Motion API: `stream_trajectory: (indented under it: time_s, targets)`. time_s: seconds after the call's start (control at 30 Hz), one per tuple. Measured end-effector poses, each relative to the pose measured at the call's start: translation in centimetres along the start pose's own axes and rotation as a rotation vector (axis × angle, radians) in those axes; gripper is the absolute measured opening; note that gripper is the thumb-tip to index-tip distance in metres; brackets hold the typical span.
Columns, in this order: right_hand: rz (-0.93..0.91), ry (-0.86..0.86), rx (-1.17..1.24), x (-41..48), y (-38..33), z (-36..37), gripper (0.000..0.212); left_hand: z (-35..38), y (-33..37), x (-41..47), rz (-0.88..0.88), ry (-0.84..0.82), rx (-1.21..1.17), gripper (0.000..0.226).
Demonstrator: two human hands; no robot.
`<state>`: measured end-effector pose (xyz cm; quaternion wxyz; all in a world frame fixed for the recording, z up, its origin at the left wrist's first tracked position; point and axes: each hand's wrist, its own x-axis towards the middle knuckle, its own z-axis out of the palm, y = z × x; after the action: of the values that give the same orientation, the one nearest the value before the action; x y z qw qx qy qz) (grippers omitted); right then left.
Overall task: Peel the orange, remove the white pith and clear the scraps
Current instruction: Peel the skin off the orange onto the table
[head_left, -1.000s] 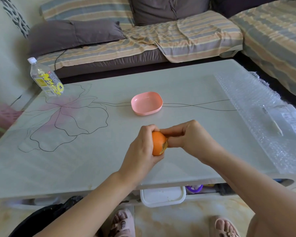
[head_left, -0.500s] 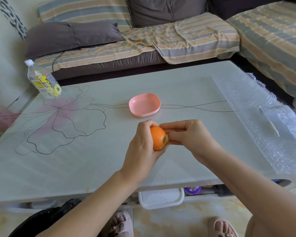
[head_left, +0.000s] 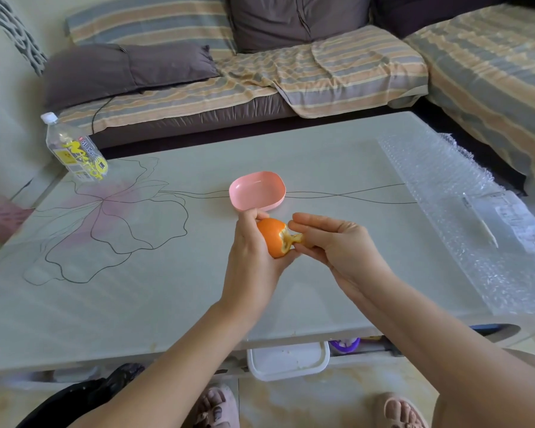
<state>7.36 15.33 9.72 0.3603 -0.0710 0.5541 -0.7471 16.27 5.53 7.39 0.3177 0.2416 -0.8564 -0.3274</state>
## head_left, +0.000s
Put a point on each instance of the person's left hand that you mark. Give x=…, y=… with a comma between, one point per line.
x=249, y=271

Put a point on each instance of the person's right hand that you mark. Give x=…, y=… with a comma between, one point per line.
x=347, y=249

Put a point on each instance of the orange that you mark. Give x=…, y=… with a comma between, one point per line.
x=272, y=233

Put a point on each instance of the pink plastic dish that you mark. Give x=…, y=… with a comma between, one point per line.
x=257, y=190

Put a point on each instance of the person's right forearm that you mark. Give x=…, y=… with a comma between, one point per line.
x=450, y=352

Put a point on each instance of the person's left forearm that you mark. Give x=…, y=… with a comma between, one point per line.
x=169, y=374

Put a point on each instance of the person's left foot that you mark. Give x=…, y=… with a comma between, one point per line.
x=216, y=407

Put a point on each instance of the person's foot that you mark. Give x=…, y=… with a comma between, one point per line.
x=216, y=407
x=401, y=412

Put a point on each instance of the person's right foot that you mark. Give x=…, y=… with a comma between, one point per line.
x=401, y=412

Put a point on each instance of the white plastic container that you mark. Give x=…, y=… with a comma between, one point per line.
x=287, y=361

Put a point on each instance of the clear bubble wrap sheet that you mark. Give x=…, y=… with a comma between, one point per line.
x=428, y=169

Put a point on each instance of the thin white stick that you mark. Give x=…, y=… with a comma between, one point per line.
x=486, y=229

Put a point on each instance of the dark brown sofa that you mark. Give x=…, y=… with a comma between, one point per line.
x=196, y=115

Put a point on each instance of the clear plastic bag paper label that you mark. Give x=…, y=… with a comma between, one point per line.
x=517, y=218

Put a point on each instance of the striped sofa sheet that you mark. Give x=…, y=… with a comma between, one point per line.
x=347, y=71
x=495, y=71

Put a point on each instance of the clear bottle yellow label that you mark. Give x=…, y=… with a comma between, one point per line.
x=73, y=149

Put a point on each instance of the black plastic bag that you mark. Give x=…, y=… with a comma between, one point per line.
x=71, y=401

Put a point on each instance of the grey upright cushion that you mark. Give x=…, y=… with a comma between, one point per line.
x=294, y=19

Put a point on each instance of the grey flat pillow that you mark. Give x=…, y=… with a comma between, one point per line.
x=116, y=69

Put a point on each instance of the dark purple cushion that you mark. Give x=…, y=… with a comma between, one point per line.
x=428, y=13

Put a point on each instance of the white carved screen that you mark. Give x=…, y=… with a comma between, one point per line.
x=20, y=35

